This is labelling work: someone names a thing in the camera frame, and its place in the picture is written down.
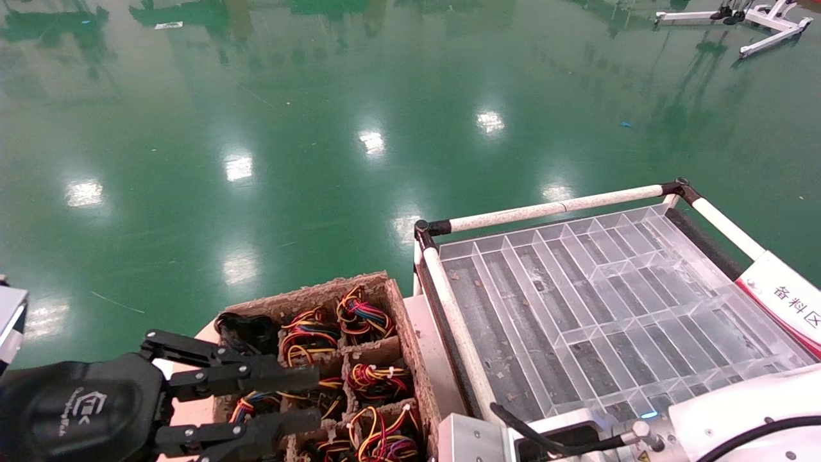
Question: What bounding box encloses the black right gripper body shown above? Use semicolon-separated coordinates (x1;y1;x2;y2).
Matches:
518;425;613;462

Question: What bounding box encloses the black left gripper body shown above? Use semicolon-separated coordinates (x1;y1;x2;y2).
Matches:
0;353;174;462

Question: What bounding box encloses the brown pulp cardboard divider box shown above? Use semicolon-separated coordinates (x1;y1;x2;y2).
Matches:
214;271;453;462

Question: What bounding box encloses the clear plastic divider tray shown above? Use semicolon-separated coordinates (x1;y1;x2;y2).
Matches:
439;204;818;427

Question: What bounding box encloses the white red printed sign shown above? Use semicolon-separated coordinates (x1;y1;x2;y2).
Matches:
736;252;821;361

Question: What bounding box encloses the white metal stand base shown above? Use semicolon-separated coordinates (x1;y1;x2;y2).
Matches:
654;0;814;60

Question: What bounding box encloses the power supply with colourful wires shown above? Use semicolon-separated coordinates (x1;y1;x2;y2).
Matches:
280;306;342;370
298;436;355;462
230;391;283;424
335;286;394;345
346;403;422;462
346;361;411;405
277;377;347;421

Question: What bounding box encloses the power supply with black wires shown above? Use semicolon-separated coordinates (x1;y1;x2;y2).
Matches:
215;312;283;357

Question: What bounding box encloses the short black camera cable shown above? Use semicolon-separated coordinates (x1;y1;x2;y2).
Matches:
491;402;642;458

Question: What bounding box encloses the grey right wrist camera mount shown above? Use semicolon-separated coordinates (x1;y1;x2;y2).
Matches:
438;407;620;462

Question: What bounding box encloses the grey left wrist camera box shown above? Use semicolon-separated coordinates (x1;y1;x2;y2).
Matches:
0;276;30;374

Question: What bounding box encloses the white pipe cart frame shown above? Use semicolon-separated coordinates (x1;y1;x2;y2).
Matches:
414;178;767;427

